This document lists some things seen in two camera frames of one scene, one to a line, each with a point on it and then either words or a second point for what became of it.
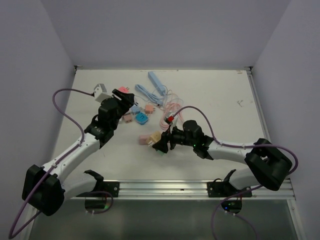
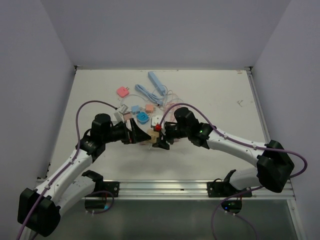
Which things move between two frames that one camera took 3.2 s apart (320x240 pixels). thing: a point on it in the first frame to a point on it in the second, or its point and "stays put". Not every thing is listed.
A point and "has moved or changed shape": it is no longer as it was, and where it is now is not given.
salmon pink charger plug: (149, 109) stays put
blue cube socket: (141, 118) stays put
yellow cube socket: (155, 137) has moved or changed shape
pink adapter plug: (124, 89) stays put
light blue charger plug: (135, 109) stays put
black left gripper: (127, 100) to (136, 135)
